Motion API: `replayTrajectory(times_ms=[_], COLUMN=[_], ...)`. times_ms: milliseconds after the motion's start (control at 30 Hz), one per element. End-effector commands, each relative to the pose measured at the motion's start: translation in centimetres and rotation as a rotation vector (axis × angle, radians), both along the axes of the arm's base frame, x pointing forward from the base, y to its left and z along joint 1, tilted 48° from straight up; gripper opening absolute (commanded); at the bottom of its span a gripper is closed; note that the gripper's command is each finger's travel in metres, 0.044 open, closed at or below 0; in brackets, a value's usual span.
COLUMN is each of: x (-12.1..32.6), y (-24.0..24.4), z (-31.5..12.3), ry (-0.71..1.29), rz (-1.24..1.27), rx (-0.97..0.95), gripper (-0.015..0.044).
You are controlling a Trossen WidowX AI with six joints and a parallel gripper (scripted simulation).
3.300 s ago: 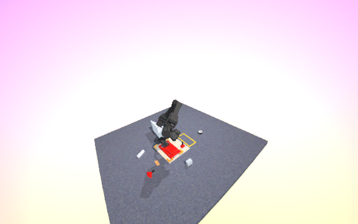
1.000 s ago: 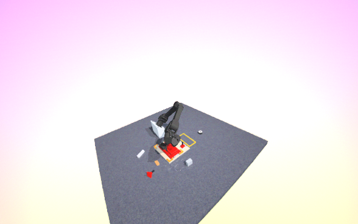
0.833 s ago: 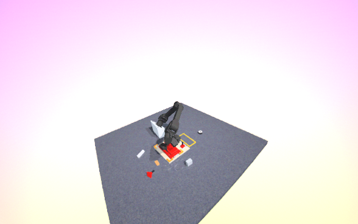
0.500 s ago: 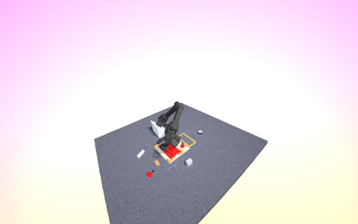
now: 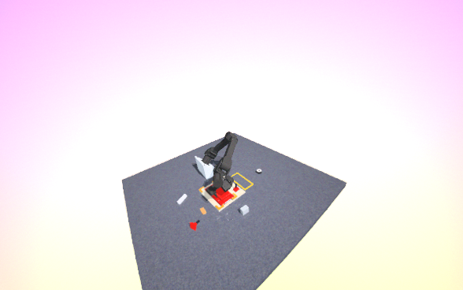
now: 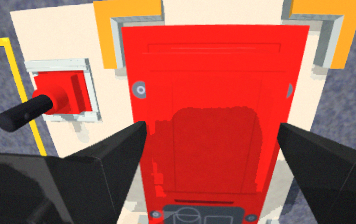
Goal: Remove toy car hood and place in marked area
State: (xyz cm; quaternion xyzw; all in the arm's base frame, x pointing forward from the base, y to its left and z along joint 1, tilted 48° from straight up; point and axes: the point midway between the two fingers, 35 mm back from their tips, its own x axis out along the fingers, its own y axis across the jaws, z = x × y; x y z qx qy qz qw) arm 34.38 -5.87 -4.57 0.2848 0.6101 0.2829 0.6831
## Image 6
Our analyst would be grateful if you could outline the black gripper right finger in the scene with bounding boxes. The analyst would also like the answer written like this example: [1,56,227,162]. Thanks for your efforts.
[276,122,356,224]

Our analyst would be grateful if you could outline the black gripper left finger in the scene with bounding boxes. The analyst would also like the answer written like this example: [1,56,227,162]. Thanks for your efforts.
[0,121,147,224]

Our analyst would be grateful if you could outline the yellow rectangular outline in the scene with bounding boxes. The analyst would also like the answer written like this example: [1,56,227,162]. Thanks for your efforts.
[0,38,47,156]

